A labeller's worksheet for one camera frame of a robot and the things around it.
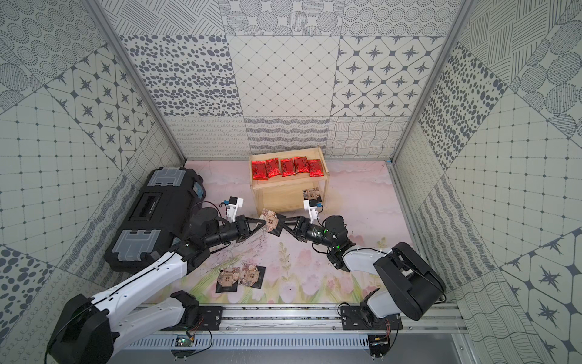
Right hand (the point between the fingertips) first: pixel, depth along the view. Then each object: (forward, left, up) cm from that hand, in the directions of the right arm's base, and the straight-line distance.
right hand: (281, 226), depth 77 cm
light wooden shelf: (+26, +1, -16) cm, 30 cm away
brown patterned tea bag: (-12, +20, -17) cm, 29 cm away
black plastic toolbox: (+7, +44, +1) cm, 45 cm away
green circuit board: (-31, +31, -19) cm, 48 cm away
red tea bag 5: (+20, +9, +6) cm, 23 cm away
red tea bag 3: (+24, -1, +5) cm, 24 cm away
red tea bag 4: (+22, +4, +7) cm, 23 cm away
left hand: (0, +5, +5) cm, 7 cm away
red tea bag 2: (+24, -7, +6) cm, 26 cm away
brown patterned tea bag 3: (+1, +3, +2) cm, 4 cm away
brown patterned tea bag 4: (+26, -12, -15) cm, 32 cm away
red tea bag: (+22, -12, +6) cm, 26 cm away
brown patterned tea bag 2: (-11, +12, -18) cm, 24 cm away
